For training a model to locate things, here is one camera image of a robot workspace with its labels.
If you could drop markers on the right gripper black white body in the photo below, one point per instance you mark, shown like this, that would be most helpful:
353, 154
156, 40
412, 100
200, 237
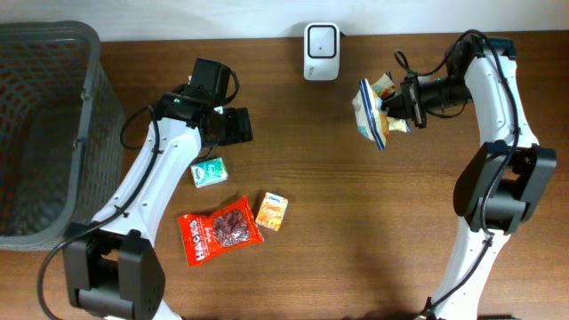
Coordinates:
414, 100

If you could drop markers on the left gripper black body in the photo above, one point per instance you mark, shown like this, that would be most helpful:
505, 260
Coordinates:
240, 126

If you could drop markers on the orange tissue pack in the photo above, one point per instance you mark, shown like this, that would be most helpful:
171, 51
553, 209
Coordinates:
272, 211

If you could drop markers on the red Hacks candy bag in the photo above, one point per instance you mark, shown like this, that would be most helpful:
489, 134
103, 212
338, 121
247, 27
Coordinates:
205, 237

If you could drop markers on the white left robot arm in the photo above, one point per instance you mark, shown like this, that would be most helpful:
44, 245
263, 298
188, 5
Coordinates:
110, 264

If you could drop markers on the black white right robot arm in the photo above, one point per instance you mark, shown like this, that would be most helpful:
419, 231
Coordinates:
501, 186

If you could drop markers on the white barcode scanner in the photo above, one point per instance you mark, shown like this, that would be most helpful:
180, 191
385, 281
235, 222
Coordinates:
321, 59

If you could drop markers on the grey plastic mesh basket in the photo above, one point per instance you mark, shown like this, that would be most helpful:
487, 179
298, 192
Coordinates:
61, 158

